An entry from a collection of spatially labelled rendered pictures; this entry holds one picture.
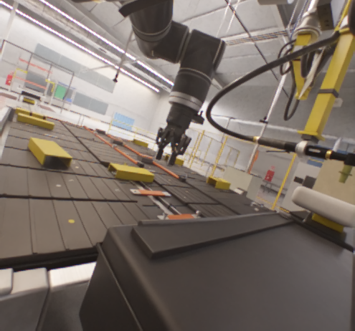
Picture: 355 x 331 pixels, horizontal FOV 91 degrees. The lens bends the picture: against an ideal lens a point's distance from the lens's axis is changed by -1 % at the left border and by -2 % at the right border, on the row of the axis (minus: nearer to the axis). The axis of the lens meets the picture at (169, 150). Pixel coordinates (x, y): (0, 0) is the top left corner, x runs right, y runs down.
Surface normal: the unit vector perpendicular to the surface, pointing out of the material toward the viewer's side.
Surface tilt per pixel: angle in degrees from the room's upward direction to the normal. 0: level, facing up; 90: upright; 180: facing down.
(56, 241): 0
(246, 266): 0
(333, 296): 0
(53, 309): 90
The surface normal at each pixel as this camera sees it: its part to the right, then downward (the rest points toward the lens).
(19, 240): 0.35, -0.94
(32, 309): 0.61, 0.28
